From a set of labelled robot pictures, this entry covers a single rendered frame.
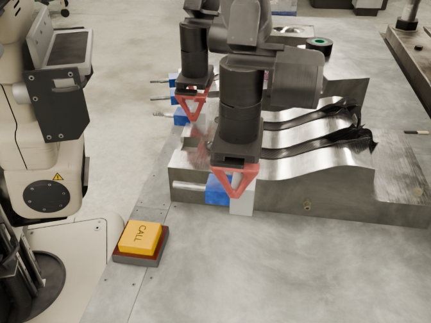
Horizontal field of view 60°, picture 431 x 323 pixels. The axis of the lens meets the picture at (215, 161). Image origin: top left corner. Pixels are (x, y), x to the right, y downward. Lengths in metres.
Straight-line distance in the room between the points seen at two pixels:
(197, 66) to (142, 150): 1.59
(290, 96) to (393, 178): 0.40
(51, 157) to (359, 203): 0.66
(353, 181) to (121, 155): 1.79
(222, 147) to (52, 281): 1.01
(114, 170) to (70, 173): 1.29
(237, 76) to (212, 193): 0.20
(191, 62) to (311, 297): 0.49
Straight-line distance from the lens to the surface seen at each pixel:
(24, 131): 0.90
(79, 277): 1.36
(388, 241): 0.76
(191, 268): 0.66
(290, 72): 0.46
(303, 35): 1.49
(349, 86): 1.08
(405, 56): 1.74
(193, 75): 0.79
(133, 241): 0.66
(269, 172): 0.72
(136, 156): 2.29
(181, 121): 0.86
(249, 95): 0.46
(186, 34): 0.76
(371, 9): 5.25
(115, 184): 2.11
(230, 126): 0.49
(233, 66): 0.46
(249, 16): 0.46
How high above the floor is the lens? 1.33
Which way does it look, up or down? 37 degrees down
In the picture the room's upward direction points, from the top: straight up
